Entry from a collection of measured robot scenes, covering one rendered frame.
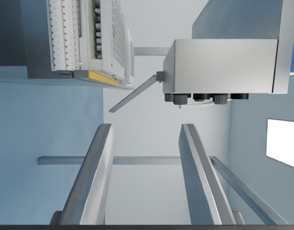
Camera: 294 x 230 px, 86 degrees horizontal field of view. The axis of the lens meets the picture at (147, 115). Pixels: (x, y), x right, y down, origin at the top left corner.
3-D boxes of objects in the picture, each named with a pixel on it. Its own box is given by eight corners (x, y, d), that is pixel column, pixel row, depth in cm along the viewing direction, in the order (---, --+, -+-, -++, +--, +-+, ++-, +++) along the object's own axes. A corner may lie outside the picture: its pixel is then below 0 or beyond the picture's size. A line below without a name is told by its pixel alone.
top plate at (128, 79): (125, 82, 77) (129, 82, 77) (124, 28, 74) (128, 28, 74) (130, 84, 101) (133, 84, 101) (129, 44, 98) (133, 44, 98)
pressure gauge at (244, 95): (235, 99, 36) (252, 99, 36) (236, 93, 35) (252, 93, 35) (227, 98, 39) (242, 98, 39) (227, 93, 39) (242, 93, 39)
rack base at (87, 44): (104, 11, 57) (111, 11, 57) (107, 79, 61) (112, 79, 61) (73, -49, 33) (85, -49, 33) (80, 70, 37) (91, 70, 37)
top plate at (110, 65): (118, 11, 57) (123, 11, 57) (119, 79, 61) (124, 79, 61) (97, -49, 33) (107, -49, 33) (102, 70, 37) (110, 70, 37)
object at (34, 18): (27, 79, 35) (72, 79, 35) (12, -70, 31) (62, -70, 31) (121, 90, 164) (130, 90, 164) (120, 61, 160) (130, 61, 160)
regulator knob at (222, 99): (215, 104, 36) (234, 104, 36) (216, 93, 35) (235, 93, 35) (209, 103, 39) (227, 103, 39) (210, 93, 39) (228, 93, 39)
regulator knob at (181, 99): (173, 105, 34) (194, 105, 34) (174, 93, 34) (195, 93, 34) (171, 104, 37) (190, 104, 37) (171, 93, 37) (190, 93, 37)
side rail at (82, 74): (73, 77, 33) (88, 77, 33) (73, 69, 32) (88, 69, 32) (132, 90, 164) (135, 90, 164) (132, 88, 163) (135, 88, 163)
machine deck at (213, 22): (267, 93, 31) (287, 93, 31) (292, -135, 26) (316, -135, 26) (187, 93, 93) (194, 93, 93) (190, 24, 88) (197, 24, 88)
